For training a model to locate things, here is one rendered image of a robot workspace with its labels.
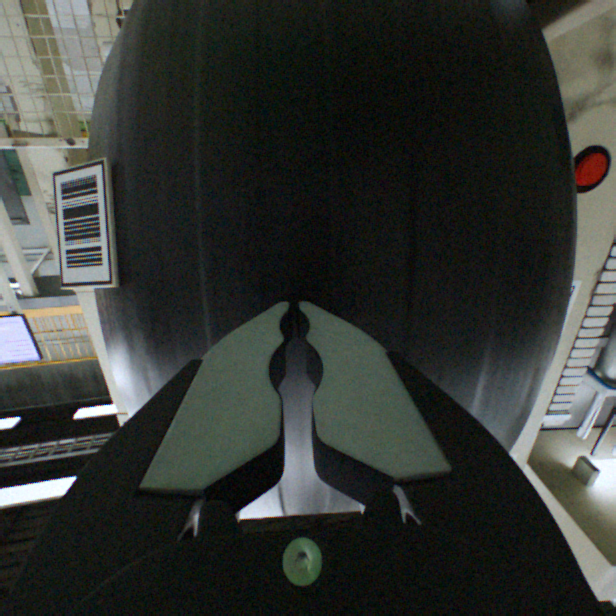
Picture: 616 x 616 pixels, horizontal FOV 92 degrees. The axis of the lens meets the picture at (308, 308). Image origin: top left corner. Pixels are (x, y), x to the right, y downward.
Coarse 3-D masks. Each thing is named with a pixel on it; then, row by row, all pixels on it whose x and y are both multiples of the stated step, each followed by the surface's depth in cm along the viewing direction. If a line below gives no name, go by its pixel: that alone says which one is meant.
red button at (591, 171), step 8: (584, 160) 31; (592, 160) 30; (600, 160) 31; (576, 168) 31; (584, 168) 31; (592, 168) 31; (600, 168) 31; (576, 176) 31; (584, 176) 31; (592, 176) 31; (600, 176) 31; (584, 184) 32
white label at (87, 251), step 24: (72, 168) 15; (96, 168) 14; (72, 192) 15; (96, 192) 14; (72, 216) 15; (96, 216) 14; (72, 240) 15; (96, 240) 14; (72, 264) 15; (96, 264) 14; (72, 288) 15
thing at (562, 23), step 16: (528, 0) 27; (544, 0) 26; (560, 0) 24; (576, 0) 23; (592, 0) 22; (608, 0) 22; (544, 16) 26; (560, 16) 24; (576, 16) 24; (592, 16) 24; (544, 32) 26; (560, 32) 26
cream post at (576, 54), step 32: (576, 32) 27; (608, 32) 27; (576, 64) 28; (608, 64) 28; (576, 96) 29; (608, 96) 29; (576, 128) 30; (608, 128) 30; (576, 160) 31; (608, 160) 31; (608, 192) 32; (608, 224) 34; (576, 256) 35; (576, 320) 39; (544, 384) 43; (512, 448) 47
